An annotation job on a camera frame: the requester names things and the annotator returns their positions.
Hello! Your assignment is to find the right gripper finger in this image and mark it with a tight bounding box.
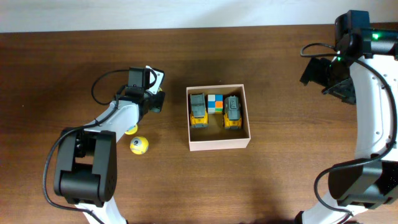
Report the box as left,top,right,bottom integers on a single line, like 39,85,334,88
300,58,331,87
322,78,356,105

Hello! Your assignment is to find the yellow wooden rattle drum toy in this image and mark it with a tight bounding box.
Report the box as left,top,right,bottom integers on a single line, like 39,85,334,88
125,124,138,135

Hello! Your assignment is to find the yellow grey toy truck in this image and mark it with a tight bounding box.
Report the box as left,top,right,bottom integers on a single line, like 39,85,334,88
190,93,208,128
223,96,242,129

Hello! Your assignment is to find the yellow one-eyed ball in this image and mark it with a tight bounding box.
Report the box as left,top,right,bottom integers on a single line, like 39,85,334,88
130,136,149,155

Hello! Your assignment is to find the multicolour puzzle cube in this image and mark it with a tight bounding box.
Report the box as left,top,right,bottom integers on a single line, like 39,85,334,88
207,95,223,114

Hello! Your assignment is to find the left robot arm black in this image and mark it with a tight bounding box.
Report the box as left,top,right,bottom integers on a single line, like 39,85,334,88
47,66,165,223

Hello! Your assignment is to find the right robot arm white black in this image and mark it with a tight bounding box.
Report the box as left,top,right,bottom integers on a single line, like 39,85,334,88
295,10,397,223

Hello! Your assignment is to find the pink cardboard box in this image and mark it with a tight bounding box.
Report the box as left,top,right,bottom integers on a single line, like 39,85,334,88
186,84,251,151

